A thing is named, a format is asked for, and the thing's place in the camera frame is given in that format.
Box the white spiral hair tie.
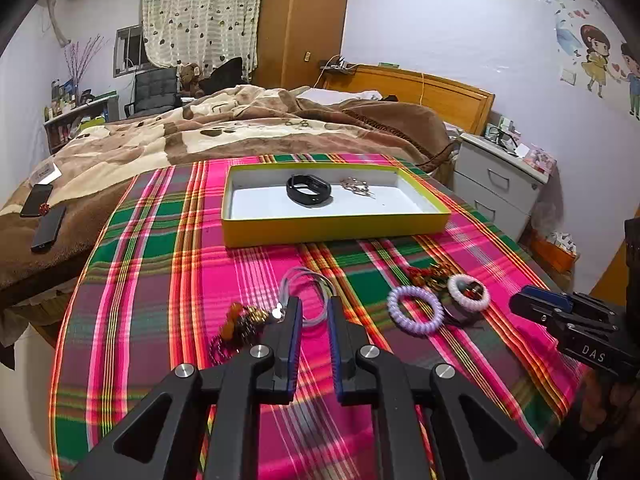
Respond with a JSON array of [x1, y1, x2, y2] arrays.
[[446, 273, 492, 313]]

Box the dark bead amber bracelet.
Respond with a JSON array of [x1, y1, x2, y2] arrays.
[[208, 301, 274, 366]]

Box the purple spiral hair tie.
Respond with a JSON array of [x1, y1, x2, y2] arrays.
[[386, 284, 445, 337]]

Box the grey cord bracelet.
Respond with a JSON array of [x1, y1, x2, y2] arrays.
[[278, 265, 339, 328]]

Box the red gold knot ornament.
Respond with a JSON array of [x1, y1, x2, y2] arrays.
[[405, 263, 452, 292]]

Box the black smart wristband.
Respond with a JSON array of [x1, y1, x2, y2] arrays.
[[285, 174, 332, 206]]

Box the orange basket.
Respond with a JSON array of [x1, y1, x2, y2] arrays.
[[530, 232, 578, 273]]

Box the grey bedside drawer cabinet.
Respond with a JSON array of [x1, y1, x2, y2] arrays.
[[450, 133, 549, 240]]

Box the plaid pink green tablecloth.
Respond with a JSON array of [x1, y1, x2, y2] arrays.
[[48, 152, 589, 480]]

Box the yellow shallow cardboard box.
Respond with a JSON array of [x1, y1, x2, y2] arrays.
[[221, 162, 451, 248]]

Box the wooden bed headboard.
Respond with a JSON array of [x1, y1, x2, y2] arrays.
[[321, 65, 495, 136]]

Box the black smartphone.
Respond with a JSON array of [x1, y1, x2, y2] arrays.
[[30, 204, 66, 252]]

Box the brown plush blanket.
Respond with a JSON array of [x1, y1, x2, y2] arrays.
[[1, 84, 452, 289]]

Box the dark phone with red charm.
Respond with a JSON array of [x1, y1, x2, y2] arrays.
[[20, 184, 53, 218]]

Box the brown teddy bear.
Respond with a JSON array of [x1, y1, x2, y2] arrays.
[[179, 63, 204, 99]]

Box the white paper card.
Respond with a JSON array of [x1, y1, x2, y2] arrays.
[[29, 160, 62, 186]]

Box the black office chair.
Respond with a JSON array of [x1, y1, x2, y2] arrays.
[[124, 67, 182, 118]]

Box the white desk shelf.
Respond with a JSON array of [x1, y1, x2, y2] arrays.
[[43, 92, 119, 155]]

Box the wooden wardrobe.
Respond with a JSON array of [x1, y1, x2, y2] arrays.
[[252, 0, 347, 89]]

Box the patterned white curtain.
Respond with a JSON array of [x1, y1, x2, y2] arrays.
[[141, 0, 262, 77]]

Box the purple dried branches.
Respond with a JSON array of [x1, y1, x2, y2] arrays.
[[63, 35, 104, 91]]

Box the cartoon couple wall sticker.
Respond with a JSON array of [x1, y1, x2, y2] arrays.
[[554, 10, 639, 122]]

